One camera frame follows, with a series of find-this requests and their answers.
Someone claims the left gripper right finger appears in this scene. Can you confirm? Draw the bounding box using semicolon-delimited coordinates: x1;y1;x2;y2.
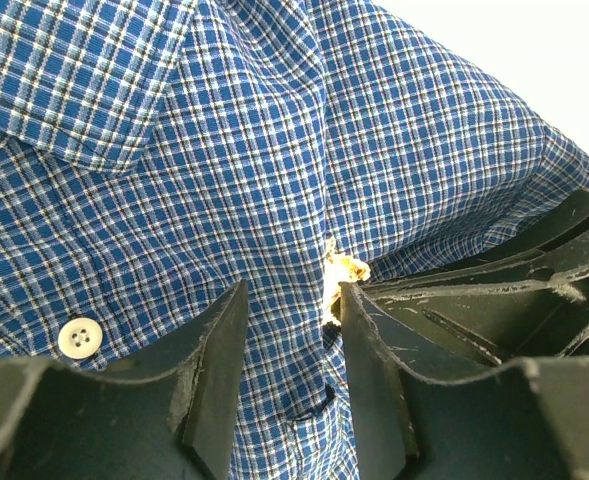
341;284;589;479

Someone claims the blue plaid button shirt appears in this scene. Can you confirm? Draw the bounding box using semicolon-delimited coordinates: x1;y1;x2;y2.
0;1;589;479

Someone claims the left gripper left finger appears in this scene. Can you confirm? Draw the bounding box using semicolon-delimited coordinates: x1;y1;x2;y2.
0;282;248;479

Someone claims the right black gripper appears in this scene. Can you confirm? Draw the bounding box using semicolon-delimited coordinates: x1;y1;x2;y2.
365;191;589;365

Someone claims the gold flower brooch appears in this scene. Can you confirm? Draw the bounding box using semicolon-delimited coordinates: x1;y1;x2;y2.
321;236;371;327

